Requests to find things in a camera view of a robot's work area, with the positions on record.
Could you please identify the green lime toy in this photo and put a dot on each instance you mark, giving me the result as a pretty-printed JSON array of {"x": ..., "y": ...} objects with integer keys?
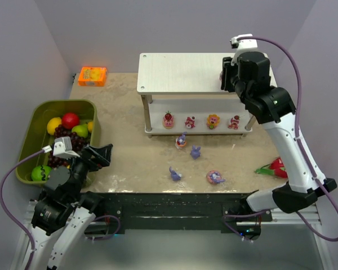
[{"x": 40, "y": 173}]

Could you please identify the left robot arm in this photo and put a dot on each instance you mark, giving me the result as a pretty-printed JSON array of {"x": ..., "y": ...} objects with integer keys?
[{"x": 62, "y": 213}]

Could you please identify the pink bear strawberry donut toy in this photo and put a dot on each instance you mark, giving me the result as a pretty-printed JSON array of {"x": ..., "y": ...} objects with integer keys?
[{"x": 168, "y": 120}]

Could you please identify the olive green plastic bin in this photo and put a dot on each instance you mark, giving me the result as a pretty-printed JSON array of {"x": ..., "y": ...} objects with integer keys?
[{"x": 37, "y": 137}]

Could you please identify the white two-tier shelf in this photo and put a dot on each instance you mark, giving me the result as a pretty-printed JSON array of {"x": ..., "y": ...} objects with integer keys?
[{"x": 187, "y": 84}]

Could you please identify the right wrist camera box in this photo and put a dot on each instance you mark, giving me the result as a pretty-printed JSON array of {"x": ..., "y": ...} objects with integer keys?
[{"x": 242, "y": 43}]

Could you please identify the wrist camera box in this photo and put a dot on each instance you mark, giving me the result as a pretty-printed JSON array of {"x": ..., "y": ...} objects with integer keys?
[
  {"x": 242, "y": 43},
  {"x": 63, "y": 148}
]

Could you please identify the pink bear santa hat toy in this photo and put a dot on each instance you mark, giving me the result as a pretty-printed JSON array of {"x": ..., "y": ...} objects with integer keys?
[{"x": 190, "y": 122}]

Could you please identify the dark purple grape bunch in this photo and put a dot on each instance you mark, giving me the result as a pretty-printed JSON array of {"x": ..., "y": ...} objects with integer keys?
[{"x": 79, "y": 137}]

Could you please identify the purple bunny sitting toy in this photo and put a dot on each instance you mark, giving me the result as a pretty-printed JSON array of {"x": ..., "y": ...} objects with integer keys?
[{"x": 175, "y": 176}]

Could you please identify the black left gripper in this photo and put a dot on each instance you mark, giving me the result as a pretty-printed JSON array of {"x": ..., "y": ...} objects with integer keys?
[{"x": 93, "y": 156}]

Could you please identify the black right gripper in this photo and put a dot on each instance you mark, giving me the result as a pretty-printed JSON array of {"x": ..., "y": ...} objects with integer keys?
[{"x": 227, "y": 75}]

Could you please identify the yellow lemon toy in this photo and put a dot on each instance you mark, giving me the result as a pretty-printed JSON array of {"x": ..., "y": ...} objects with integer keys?
[{"x": 52, "y": 125}]

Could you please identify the pink bear sunflower toy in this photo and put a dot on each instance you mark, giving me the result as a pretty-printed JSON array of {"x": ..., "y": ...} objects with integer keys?
[{"x": 213, "y": 121}]

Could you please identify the black table front frame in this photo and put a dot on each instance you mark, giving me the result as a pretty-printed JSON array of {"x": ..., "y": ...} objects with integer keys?
[{"x": 175, "y": 211}]

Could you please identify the pink bear cake toy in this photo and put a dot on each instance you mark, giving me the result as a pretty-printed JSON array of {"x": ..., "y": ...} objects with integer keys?
[{"x": 233, "y": 123}]

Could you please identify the orange snack box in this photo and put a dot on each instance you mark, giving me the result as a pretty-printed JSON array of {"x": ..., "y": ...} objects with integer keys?
[{"x": 92, "y": 76}]

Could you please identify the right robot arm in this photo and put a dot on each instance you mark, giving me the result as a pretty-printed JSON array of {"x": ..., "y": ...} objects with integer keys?
[{"x": 273, "y": 108}]

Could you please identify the small yellow fruit toy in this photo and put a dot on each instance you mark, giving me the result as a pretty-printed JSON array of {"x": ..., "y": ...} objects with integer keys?
[{"x": 90, "y": 126}]

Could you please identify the purple bunny large donut toy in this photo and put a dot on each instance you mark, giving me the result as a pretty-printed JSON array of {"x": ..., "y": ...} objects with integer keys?
[{"x": 214, "y": 177}]

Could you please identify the red apple toy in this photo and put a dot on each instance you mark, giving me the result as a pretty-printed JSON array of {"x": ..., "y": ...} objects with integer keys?
[{"x": 70, "y": 120}]

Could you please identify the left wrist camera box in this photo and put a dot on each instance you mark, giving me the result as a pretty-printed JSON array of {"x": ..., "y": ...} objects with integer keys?
[{"x": 63, "y": 148}]

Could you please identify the red dragon fruit toy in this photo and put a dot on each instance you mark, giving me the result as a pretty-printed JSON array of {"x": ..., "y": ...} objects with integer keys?
[{"x": 275, "y": 168}]

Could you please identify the green pear toy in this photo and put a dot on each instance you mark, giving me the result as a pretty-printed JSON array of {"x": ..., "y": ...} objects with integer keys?
[{"x": 81, "y": 130}]

